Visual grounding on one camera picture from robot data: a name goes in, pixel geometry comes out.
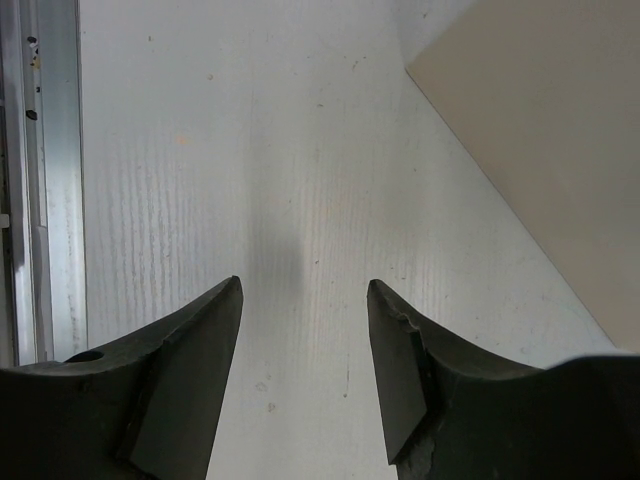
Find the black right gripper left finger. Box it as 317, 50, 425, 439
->
1, 276, 243, 479

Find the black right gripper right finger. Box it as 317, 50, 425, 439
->
367, 280, 639, 479

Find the beige paper bag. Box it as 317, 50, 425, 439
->
407, 1, 639, 351

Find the aluminium front frame rail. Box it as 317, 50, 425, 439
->
1, 1, 88, 365

